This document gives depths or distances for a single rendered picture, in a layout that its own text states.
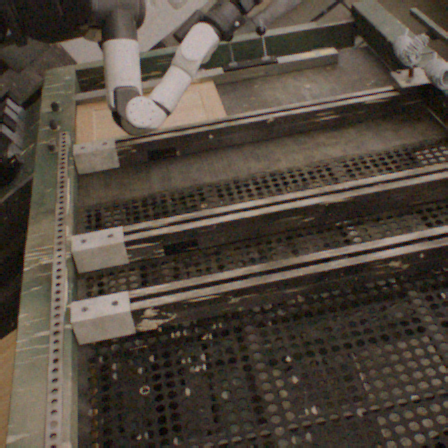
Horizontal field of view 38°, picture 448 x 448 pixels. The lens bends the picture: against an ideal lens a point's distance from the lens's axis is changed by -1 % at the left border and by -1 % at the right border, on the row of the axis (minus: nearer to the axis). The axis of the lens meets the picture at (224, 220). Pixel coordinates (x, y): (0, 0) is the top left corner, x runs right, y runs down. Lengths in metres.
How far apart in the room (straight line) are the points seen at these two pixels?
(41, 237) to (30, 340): 0.35
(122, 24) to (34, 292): 0.68
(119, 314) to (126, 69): 0.61
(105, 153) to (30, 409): 0.89
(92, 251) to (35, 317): 0.22
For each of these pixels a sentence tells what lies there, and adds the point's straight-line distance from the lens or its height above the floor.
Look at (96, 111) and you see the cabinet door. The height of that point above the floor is 0.95.
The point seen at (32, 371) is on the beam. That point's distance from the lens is 1.36.
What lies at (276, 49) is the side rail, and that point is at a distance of 2.62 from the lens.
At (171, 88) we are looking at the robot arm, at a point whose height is 1.31.
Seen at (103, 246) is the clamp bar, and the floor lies 0.98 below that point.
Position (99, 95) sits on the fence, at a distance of 2.34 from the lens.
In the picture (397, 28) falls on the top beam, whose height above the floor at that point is 1.94.
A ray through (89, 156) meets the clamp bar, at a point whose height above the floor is 0.95.
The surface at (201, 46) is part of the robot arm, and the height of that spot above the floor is 1.43.
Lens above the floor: 1.61
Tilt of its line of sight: 14 degrees down
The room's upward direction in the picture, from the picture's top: 55 degrees clockwise
